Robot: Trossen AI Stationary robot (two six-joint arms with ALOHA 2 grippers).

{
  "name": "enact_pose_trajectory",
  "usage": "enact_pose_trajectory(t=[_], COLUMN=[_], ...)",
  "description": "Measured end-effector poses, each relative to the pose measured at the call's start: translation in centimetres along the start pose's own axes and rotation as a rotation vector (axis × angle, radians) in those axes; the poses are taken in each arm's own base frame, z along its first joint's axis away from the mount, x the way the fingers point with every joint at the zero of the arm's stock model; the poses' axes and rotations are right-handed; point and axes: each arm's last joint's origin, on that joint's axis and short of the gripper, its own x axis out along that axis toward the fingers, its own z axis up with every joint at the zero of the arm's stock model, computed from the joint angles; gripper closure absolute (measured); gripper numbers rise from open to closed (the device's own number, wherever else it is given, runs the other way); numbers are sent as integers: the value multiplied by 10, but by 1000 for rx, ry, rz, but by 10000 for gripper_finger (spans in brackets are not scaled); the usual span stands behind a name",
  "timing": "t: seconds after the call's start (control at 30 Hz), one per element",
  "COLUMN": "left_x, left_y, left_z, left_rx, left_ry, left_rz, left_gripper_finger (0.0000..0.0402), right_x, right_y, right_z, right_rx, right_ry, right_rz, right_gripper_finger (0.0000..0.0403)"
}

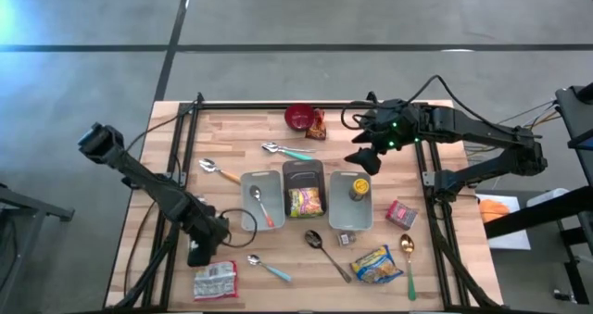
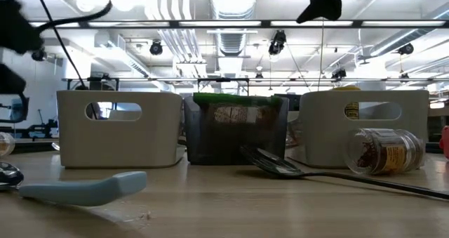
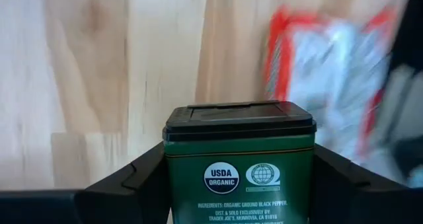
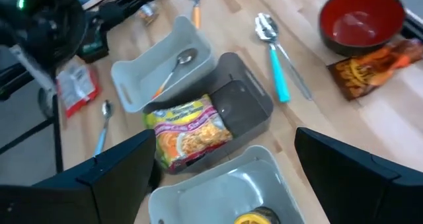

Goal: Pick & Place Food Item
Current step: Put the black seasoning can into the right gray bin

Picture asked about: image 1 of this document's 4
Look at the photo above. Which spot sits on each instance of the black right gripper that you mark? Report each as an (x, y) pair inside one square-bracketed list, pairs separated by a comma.
[(394, 124)]

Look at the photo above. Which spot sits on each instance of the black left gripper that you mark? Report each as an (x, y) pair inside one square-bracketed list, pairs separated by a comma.
[(208, 228)]

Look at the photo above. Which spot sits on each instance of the red and white packet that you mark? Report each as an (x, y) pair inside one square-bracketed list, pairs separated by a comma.
[(215, 280)]

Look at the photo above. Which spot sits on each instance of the yellow-lidded spice jar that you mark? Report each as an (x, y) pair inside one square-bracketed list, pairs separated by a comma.
[(360, 185)]

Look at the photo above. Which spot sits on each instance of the orange snack packet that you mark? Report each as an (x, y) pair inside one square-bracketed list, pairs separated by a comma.
[(318, 128)]

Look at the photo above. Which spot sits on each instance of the red box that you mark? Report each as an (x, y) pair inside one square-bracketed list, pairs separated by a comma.
[(401, 215)]

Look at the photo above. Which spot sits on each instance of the pink yellow ramen packet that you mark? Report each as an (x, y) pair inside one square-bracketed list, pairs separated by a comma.
[(306, 202)]

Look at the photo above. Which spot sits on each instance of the blue yellow snack packet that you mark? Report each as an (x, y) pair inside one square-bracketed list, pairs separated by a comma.
[(376, 265)]

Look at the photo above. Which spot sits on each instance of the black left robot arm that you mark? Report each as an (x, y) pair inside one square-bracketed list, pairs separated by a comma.
[(139, 175)]

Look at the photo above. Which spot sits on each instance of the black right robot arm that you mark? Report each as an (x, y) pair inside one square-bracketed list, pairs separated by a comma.
[(482, 129)]

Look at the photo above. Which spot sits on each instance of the dark grey plastic bin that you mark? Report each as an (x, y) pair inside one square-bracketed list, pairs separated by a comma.
[(303, 172)]

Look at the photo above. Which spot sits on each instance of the light grey plastic bin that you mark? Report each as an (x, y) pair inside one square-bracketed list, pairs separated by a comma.
[(345, 212), (273, 198)]

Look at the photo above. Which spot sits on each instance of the red and black bowl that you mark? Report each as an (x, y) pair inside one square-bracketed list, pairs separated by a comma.
[(299, 116)]

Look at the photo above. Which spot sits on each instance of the black spoon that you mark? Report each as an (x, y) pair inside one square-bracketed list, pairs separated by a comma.
[(314, 239)]

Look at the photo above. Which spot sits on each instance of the orange cloth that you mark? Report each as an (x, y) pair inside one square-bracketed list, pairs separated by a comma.
[(493, 209)]

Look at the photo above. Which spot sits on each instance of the white paper sheet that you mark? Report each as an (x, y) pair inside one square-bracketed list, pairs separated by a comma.
[(509, 240)]

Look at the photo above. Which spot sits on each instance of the grey metal stand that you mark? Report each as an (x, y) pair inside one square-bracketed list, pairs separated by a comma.
[(28, 203)]

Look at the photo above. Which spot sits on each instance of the black metal beam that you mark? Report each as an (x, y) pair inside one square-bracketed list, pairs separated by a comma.
[(537, 214)]

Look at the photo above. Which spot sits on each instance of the white plastic container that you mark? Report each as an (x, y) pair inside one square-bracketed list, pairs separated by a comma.
[(546, 197)]

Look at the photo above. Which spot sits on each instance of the black equipment cart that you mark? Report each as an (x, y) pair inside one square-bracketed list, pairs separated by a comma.
[(576, 119)]

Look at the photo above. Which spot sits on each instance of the small black device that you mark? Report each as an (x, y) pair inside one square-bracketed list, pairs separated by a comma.
[(563, 295)]

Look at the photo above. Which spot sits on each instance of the silver metal bracket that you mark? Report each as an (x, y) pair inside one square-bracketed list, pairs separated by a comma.
[(181, 179), (428, 179)]

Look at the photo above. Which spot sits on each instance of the black aluminium table frame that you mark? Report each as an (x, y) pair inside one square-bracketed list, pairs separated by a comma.
[(259, 105)]

